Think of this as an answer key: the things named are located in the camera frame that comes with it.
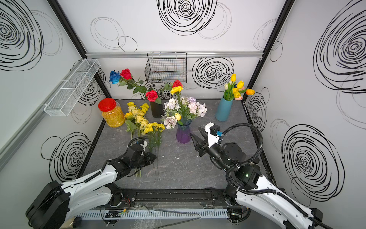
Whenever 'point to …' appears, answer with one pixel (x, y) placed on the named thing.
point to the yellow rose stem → (137, 114)
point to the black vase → (157, 109)
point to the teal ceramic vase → (224, 109)
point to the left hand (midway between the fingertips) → (157, 157)
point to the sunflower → (130, 122)
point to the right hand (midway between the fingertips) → (195, 132)
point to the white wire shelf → (66, 98)
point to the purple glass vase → (183, 133)
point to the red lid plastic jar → (112, 112)
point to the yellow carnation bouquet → (175, 111)
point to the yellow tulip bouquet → (233, 91)
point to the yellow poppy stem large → (144, 107)
